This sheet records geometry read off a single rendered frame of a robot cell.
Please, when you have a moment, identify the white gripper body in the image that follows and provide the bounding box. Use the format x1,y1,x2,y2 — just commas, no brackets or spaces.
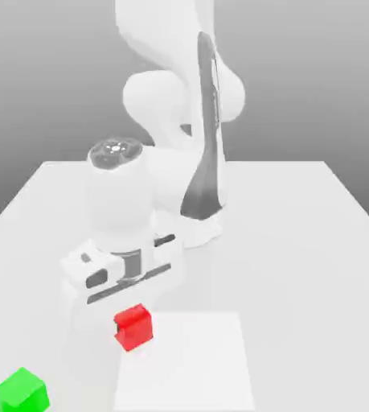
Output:
62,238,186,338

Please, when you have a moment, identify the small red cube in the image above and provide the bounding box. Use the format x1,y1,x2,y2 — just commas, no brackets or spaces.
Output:
113,303,155,354

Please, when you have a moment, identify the small green cube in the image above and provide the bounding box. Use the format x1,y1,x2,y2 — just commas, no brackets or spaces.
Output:
0,366,51,412

